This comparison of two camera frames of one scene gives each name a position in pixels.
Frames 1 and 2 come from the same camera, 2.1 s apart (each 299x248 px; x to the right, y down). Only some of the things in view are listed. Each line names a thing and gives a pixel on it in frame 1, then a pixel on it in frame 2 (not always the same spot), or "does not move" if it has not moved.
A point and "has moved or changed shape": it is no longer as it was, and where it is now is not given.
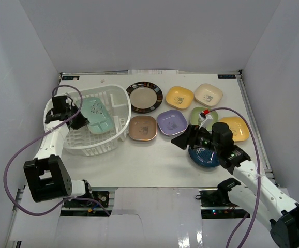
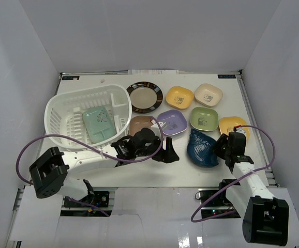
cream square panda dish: x=208 y=94 does not move
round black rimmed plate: x=145 y=97 does not move
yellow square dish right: x=239 y=126 does not move
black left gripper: x=75 y=119 to x=161 y=149
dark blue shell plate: x=207 y=157 does not move
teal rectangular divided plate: x=94 y=110 has moved or changed shape
